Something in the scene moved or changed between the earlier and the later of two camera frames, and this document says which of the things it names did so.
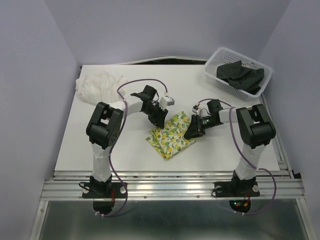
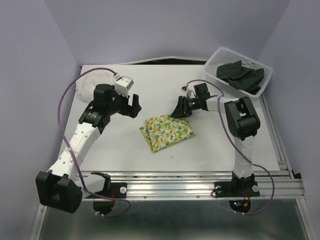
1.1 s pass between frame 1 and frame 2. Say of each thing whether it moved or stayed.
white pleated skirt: stayed
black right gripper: moved
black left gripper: moved
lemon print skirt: moved
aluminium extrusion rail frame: stayed
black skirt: stayed
